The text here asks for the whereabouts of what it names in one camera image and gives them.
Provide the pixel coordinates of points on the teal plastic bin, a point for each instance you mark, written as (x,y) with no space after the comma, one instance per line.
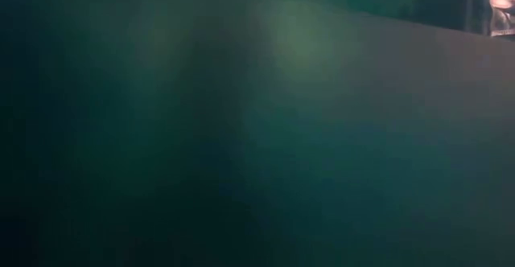
(257,138)

